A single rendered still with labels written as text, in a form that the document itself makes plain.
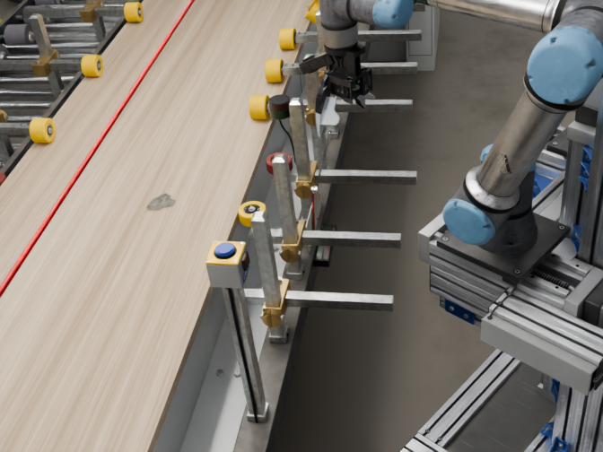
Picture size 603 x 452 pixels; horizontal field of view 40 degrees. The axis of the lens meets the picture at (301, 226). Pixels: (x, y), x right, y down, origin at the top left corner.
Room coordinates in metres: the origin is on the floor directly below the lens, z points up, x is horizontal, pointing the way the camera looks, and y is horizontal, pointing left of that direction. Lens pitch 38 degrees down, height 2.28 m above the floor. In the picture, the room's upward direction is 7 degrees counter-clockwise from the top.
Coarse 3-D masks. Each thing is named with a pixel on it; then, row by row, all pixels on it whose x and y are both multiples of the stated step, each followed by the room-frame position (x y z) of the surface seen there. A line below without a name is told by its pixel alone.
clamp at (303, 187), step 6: (312, 162) 2.11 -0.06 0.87; (312, 168) 2.08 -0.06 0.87; (318, 168) 2.11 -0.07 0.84; (312, 174) 2.04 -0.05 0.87; (300, 180) 2.02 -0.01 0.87; (306, 180) 2.01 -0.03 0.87; (312, 180) 2.02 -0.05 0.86; (300, 186) 1.99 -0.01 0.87; (306, 186) 1.99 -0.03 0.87; (300, 192) 1.99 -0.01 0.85; (306, 192) 1.99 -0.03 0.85
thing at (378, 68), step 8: (288, 64) 2.60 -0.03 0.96; (296, 64) 2.59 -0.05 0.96; (368, 64) 2.53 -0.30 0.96; (376, 64) 2.52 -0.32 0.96; (384, 64) 2.51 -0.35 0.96; (392, 64) 2.51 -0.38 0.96; (400, 64) 2.50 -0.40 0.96; (408, 64) 2.49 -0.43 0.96; (416, 64) 2.48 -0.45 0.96; (288, 72) 2.57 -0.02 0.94; (296, 72) 2.57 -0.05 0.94; (376, 72) 2.50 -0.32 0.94; (384, 72) 2.50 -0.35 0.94; (392, 72) 2.49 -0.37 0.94; (400, 72) 2.48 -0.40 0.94; (408, 72) 2.47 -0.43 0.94; (416, 72) 2.47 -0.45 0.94
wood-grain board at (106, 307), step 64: (256, 0) 3.34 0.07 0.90; (128, 64) 2.89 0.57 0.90; (192, 64) 2.82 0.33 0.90; (256, 64) 2.75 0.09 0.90; (64, 128) 2.46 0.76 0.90; (128, 128) 2.40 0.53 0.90; (192, 128) 2.35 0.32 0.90; (256, 128) 2.30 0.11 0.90; (0, 192) 2.12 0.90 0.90; (128, 192) 2.03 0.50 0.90; (192, 192) 1.99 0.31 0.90; (0, 256) 1.79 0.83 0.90; (64, 256) 1.76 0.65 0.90; (128, 256) 1.72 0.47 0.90; (192, 256) 1.69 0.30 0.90; (0, 320) 1.53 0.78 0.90; (64, 320) 1.50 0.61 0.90; (128, 320) 1.47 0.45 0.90; (192, 320) 1.45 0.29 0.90; (0, 384) 1.32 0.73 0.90; (64, 384) 1.29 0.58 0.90; (128, 384) 1.27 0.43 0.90; (0, 448) 1.13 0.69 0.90; (64, 448) 1.11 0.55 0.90; (128, 448) 1.09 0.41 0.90
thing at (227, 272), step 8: (240, 248) 1.30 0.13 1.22; (208, 256) 1.29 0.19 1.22; (216, 256) 1.28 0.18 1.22; (232, 256) 1.28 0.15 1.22; (240, 256) 1.28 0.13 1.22; (208, 264) 1.27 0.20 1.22; (216, 264) 1.27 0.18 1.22; (224, 264) 1.26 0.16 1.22; (232, 264) 1.26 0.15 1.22; (240, 264) 1.27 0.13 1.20; (208, 272) 1.27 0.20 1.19; (216, 272) 1.27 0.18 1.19; (224, 272) 1.26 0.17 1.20; (232, 272) 1.26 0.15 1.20; (240, 272) 1.26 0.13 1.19; (216, 280) 1.27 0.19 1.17; (224, 280) 1.26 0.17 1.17; (232, 280) 1.26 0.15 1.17; (240, 280) 1.26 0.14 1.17; (240, 288) 1.26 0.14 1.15
